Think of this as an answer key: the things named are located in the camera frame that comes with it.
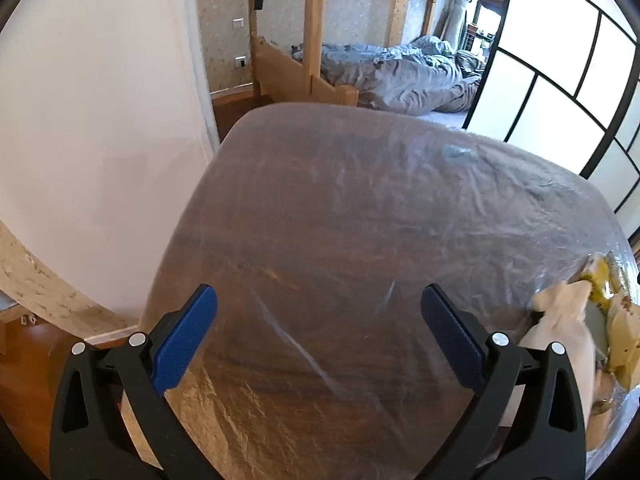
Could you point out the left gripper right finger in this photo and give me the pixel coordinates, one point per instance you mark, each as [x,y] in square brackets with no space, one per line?
[525,418]

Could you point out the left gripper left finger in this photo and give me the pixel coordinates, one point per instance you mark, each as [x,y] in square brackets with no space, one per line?
[111,419]

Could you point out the white drawstring pouch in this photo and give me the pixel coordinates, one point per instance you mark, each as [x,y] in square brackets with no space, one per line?
[562,307]

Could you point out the black framed shoji screen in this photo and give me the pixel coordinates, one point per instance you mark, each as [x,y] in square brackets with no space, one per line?
[562,83]

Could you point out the grey rumpled duvet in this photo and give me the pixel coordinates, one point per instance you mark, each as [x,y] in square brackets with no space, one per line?
[426,75]

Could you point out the wooden bunk bed frame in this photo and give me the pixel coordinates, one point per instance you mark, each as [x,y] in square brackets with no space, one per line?
[283,79]

